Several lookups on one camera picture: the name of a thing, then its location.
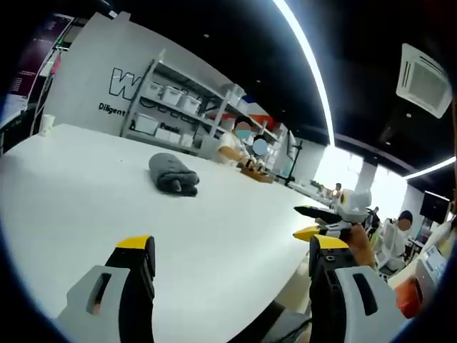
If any grey metal shelf rack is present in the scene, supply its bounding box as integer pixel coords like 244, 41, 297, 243
120, 56, 288, 160

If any white appliance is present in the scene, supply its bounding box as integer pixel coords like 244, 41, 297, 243
413, 244, 451, 308

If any white cup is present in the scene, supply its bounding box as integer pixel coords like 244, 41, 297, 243
39, 114, 56, 138

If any ceiling air conditioner vent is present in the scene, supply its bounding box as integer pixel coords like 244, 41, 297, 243
395, 42, 453, 119

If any dark wall screen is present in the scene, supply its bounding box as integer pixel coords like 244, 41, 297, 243
6, 16, 74, 103

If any long ceiling light strip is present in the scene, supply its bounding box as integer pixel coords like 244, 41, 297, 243
273, 0, 336, 146

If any white storage box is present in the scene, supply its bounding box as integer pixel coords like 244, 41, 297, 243
161, 85, 185, 106
176, 94, 202, 116
145, 81, 165, 99
134, 113, 159, 136

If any grey towel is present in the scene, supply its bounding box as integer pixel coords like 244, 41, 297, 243
148, 152, 201, 197

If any short ceiling light strip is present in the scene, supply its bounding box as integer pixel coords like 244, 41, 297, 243
402, 156, 457, 180

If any black stand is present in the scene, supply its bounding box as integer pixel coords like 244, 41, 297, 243
284, 140, 305, 186

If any orange object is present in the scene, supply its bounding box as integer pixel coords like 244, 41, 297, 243
395, 277, 425, 319

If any wooden tray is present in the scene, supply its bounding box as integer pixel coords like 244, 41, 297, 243
240, 165, 275, 184

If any black monitor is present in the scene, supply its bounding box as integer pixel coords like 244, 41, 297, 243
418, 190, 451, 224

